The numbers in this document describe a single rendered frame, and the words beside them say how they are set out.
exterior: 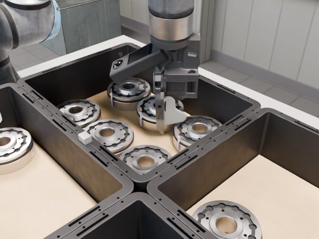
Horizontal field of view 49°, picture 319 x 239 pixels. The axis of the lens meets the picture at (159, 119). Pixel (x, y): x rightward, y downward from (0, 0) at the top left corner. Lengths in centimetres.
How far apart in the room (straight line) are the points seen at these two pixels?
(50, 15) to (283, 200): 72
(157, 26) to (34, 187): 35
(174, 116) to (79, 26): 236
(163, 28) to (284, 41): 206
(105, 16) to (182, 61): 250
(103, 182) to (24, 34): 54
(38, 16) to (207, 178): 61
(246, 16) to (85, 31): 129
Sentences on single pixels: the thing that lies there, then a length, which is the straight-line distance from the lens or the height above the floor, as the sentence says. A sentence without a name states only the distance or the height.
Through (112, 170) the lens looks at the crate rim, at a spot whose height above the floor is 93.
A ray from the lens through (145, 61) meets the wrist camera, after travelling 62.
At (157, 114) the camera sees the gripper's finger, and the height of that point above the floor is 90.
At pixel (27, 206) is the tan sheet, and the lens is 63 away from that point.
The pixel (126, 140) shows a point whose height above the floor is 86.
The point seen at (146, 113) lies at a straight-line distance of 74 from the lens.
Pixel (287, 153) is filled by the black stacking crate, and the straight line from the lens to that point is 67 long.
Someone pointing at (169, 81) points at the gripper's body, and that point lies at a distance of 63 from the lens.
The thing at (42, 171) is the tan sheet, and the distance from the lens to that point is 68.
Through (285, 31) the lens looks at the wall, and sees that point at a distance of 257.
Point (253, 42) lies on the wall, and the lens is 272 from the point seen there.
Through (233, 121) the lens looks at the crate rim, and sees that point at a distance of 62.
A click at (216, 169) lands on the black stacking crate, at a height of 88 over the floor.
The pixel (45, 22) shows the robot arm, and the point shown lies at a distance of 99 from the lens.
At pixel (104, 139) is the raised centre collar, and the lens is 66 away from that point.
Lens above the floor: 128
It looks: 35 degrees down
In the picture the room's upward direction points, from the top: straight up
